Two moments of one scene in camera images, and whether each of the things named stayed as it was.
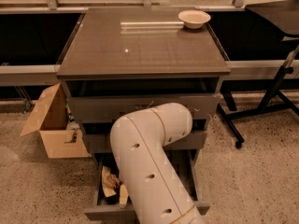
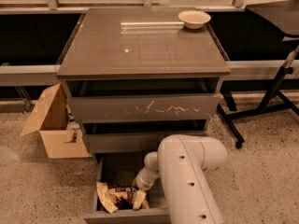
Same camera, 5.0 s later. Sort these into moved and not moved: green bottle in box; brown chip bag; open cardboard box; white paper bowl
Moved: brown chip bag
Not moved: open cardboard box; green bottle in box; white paper bowl
